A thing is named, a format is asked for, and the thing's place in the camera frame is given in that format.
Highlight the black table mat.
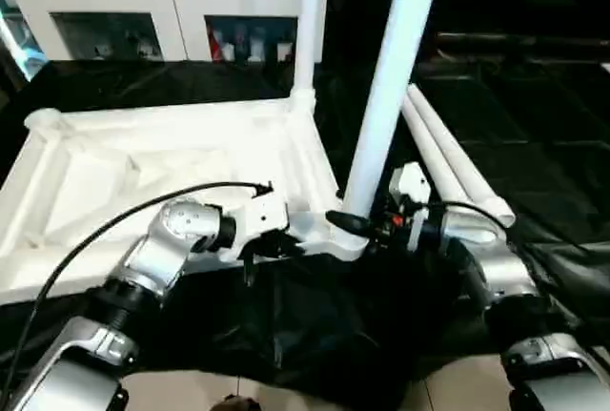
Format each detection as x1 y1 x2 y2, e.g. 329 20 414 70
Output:
0 56 610 402

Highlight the white glass-door cabinet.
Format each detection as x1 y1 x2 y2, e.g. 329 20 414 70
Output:
5 0 331 64

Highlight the blue lit glass case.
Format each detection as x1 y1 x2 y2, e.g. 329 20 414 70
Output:
0 0 49 78

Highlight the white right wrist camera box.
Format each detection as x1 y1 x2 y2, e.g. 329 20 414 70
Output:
387 163 434 252

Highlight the white plastic table top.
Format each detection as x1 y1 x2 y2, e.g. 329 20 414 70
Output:
0 89 371 307

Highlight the white plastic table leg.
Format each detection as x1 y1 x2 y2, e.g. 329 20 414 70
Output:
407 82 517 228
290 0 327 118
329 0 447 242
400 96 478 207

